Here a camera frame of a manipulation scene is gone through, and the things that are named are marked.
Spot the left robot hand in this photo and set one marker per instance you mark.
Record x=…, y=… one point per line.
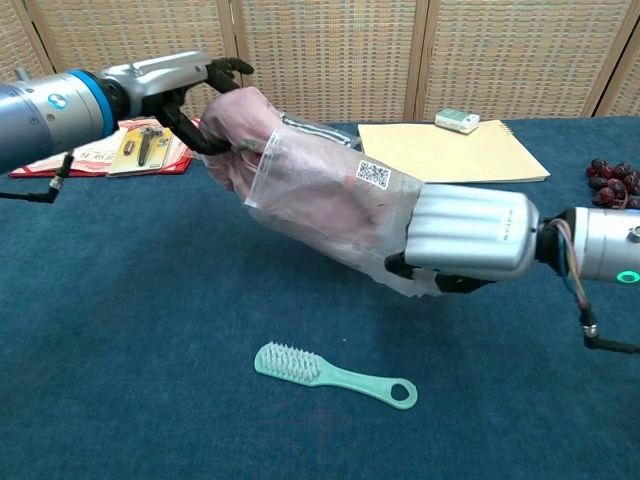
x=160, y=75

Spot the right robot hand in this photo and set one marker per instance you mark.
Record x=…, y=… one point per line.
x=470, y=230

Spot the pink floral clothes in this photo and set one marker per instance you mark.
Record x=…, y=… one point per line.
x=235, y=120

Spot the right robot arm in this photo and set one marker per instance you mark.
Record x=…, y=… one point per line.
x=605, y=245

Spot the black tool on yellow card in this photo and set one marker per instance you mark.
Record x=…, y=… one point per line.
x=142, y=147

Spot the tan spiral notebook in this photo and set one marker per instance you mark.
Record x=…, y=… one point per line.
x=450, y=155

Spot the red certificate folder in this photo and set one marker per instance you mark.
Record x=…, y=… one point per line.
x=175, y=167

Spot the white certificate paper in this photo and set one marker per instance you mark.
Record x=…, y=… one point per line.
x=92, y=156

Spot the small white green box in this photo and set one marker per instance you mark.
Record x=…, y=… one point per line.
x=456, y=121

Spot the bunch of red grapes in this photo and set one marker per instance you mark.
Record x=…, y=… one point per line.
x=617, y=187

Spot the blue white striped garment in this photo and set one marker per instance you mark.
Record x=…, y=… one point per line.
x=320, y=132

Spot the wicker folding screen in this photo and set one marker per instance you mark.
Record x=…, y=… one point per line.
x=350, y=50

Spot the mint green brush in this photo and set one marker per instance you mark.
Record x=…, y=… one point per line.
x=320, y=372

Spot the blue tablecloth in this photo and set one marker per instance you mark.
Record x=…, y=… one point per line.
x=150, y=325

